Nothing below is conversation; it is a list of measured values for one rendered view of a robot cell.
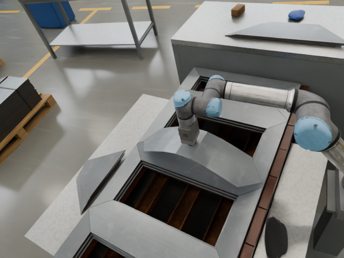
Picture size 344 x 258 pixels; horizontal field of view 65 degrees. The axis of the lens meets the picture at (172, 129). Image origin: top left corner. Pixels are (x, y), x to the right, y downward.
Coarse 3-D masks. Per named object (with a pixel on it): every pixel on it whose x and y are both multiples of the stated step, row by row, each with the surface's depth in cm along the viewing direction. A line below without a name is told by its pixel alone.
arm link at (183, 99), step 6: (180, 90) 111; (186, 90) 111; (174, 96) 109; (180, 96) 108; (186, 96) 108; (192, 96) 111; (174, 102) 110; (180, 102) 107; (186, 102) 108; (180, 108) 110; (186, 108) 109; (180, 114) 113; (186, 114) 112
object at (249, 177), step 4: (252, 160) 129; (248, 164) 127; (252, 164) 128; (248, 168) 126; (252, 168) 127; (244, 172) 125; (248, 172) 125; (252, 172) 126; (256, 172) 126; (244, 176) 124; (248, 176) 124; (252, 176) 125; (256, 176) 125; (240, 180) 123; (244, 180) 123; (248, 180) 123; (252, 180) 124; (240, 184) 122; (244, 184) 122; (248, 184) 122; (252, 184) 123
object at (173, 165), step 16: (240, 128) 159; (256, 128) 153; (144, 160) 151; (160, 160) 149; (176, 160) 147; (176, 176) 143; (192, 176) 138; (208, 176) 137; (224, 192) 131; (240, 192) 127; (224, 224) 122; (96, 240) 129; (80, 256) 124; (128, 256) 120
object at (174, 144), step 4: (176, 136) 138; (172, 140) 137; (176, 140) 136; (180, 140) 134; (168, 144) 136; (172, 144) 135; (176, 144) 133; (180, 144) 132; (168, 148) 133; (172, 148) 132; (176, 148) 131; (168, 152) 131; (172, 152) 130; (176, 152) 129
